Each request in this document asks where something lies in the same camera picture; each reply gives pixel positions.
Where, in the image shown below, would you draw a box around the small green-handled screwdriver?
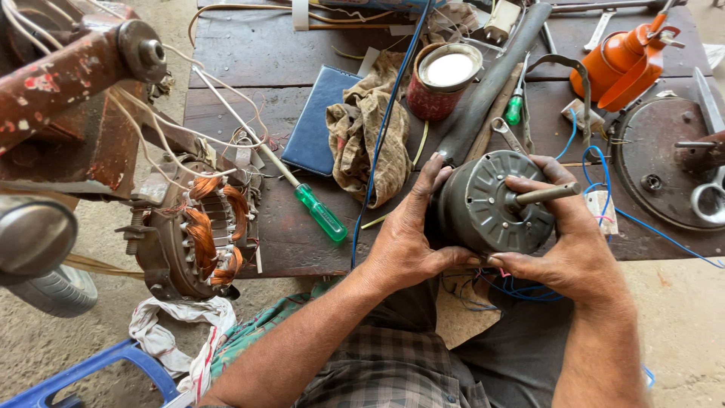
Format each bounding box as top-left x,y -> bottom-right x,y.
503,52 -> 531,127

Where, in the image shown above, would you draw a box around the person's right hand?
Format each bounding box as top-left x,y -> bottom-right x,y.
487,156 -> 631,314

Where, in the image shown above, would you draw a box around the bent grey metal strap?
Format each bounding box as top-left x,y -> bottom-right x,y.
523,53 -> 593,155

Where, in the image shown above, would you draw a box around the long steel spanner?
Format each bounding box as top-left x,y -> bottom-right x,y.
583,9 -> 616,52

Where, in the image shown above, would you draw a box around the dirty brown rag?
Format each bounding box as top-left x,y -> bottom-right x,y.
325,50 -> 415,210

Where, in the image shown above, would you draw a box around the long blue wire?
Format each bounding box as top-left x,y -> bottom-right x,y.
350,0 -> 435,270

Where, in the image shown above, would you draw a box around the small steel open spanner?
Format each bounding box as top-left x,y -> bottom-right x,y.
490,117 -> 529,157

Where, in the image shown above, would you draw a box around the steel scissors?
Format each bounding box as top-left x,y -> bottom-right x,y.
689,166 -> 725,228

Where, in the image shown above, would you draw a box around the long steel rod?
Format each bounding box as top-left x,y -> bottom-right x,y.
549,0 -> 690,14

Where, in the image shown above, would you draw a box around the motor stator with copper windings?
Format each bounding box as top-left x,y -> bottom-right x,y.
115,158 -> 265,302

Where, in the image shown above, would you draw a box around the person's left hand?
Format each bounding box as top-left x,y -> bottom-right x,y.
362,152 -> 483,295

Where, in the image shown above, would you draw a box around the wooden stick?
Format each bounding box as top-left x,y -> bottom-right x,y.
464,62 -> 525,165

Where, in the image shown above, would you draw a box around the blue leather wallet case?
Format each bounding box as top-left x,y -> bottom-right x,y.
280,65 -> 364,178

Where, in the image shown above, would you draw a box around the orange oil can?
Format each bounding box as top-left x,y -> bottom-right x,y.
569,10 -> 686,113

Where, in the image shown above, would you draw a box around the long grey metal handle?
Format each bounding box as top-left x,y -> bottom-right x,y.
435,2 -> 554,168

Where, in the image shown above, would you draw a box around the white electric plug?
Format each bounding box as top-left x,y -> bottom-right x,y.
484,0 -> 522,46

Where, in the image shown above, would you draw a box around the rusty red winding machine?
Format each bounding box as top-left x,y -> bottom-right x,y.
0,0 -> 253,200

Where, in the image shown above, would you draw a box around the blue plastic stool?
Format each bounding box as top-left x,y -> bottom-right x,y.
0,338 -> 183,408

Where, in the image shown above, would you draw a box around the flat steel bar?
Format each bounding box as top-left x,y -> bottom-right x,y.
691,67 -> 725,137

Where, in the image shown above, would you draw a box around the small white wooden block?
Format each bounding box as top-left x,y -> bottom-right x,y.
560,98 -> 605,132

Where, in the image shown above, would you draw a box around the green patterned cloth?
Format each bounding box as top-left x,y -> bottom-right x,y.
208,277 -> 344,387

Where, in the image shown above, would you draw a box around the white cloth with red stripes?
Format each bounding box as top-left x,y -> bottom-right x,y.
128,295 -> 238,400

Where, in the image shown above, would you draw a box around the red tin can white lid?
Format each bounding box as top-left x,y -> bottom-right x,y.
406,42 -> 484,122

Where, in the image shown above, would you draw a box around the large green-handled screwdriver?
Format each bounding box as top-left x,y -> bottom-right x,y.
191,65 -> 348,243

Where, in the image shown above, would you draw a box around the round rusty motor cover plate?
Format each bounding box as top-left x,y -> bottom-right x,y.
611,94 -> 725,232

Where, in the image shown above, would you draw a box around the grey rubber tyre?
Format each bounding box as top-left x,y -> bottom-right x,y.
5,264 -> 99,318

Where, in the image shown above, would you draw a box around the white tape roll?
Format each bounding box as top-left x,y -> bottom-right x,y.
291,0 -> 311,32

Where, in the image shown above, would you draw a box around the blue motor lead wire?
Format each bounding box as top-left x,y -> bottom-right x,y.
554,108 -> 725,270

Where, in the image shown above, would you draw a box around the grey fan motor with shaft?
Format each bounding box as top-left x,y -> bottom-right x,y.
425,150 -> 582,257

